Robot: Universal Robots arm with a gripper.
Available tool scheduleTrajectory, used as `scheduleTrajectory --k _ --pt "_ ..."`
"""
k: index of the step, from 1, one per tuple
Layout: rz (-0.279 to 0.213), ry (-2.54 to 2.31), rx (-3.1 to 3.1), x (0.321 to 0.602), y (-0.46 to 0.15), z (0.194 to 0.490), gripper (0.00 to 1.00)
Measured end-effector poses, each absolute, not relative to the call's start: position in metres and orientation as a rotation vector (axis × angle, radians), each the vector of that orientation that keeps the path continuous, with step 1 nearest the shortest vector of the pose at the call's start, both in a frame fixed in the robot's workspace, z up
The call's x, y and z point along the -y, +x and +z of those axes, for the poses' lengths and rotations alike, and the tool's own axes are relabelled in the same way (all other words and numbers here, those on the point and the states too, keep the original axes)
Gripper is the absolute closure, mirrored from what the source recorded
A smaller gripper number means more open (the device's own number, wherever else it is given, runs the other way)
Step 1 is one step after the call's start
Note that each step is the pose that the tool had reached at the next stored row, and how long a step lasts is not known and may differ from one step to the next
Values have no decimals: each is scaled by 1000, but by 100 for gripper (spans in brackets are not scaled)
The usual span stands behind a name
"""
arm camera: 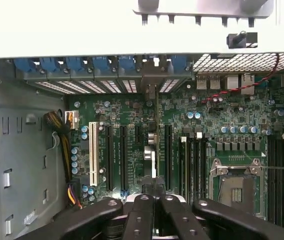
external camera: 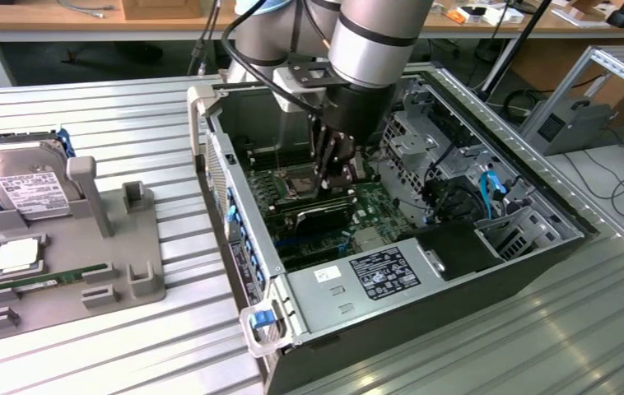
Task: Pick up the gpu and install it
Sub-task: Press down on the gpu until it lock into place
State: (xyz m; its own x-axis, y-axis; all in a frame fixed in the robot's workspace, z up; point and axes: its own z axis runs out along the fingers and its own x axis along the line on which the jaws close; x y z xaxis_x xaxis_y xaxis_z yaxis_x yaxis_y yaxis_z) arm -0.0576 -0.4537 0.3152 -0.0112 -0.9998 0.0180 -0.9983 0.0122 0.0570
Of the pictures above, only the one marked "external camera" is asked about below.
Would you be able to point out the green motherboard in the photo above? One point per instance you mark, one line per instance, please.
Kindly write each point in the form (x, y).
(378, 205)

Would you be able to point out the grey power supply unit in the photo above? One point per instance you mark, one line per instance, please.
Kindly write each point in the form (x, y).
(322, 300)

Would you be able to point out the silver CPU chip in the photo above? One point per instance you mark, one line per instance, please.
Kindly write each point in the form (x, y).
(17, 255)

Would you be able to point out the black plastic shroud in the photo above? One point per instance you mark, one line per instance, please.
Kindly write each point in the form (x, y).
(454, 251)

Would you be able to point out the small black camera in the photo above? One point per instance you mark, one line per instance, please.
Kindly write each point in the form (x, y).
(618, 18)

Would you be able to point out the black and silver PC case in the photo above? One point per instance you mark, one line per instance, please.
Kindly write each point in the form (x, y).
(399, 329)

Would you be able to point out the black stand pole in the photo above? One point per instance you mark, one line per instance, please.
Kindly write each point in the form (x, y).
(515, 45)

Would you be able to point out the flat brown cardboard box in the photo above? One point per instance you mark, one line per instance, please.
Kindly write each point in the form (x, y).
(581, 12)

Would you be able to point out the green RAM stick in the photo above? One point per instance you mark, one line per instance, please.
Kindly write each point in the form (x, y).
(64, 276)

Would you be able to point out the white small box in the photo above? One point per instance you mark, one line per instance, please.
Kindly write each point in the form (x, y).
(503, 16)

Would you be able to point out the blue case latch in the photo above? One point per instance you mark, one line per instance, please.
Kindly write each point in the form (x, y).
(261, 321)

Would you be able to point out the grey parts rack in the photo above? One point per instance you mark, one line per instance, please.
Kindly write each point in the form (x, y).
(124, 247)

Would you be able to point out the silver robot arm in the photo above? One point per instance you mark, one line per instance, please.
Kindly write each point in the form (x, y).
(371, 45)

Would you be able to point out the CPU socket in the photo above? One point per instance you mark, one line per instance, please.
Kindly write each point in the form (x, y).
(300, 187)

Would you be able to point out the grey equipment box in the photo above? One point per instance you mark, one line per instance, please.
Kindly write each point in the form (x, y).
(581, 127)

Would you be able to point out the silver chipset heatsink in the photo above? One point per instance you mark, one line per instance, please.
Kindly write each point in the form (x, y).
(368, 240)

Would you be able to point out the blue card retainer bar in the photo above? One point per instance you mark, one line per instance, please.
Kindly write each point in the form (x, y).
(249, 251)

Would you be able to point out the tall perforated metal disk bay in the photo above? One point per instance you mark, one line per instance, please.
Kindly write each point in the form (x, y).
(404, 144)

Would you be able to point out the wooden desk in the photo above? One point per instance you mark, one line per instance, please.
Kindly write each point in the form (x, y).
(42, 22)

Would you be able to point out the hard disk in blue carrier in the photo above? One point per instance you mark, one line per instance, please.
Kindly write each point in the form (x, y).
(25, 185)

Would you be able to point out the orange and white box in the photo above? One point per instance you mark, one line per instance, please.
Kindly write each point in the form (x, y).
(465, 14)

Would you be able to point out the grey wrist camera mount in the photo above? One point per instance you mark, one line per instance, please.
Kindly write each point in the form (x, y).
(295, 88)

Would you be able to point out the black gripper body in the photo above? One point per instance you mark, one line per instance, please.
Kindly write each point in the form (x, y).
(358, 111)

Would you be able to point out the thin metal locking lever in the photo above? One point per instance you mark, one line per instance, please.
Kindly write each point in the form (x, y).
(279, 156)

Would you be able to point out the small metal disk bay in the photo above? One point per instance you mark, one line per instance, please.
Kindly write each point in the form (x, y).
(514, 238)

